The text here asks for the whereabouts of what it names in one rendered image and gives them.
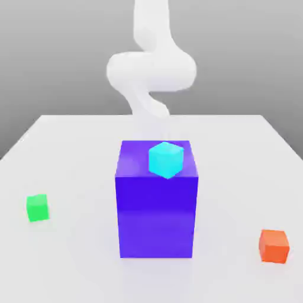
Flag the small cyan cube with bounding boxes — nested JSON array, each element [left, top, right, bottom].
[[148, 141, 185, 180]]

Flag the small green cube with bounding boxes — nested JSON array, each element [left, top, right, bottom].
[[25, 194, 50, 223]]

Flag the small orange cube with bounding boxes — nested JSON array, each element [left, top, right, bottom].
[[258, 228, 291, 264]]

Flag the large purple box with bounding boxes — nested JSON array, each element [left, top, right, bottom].
[[114, 140, 199, 259]]

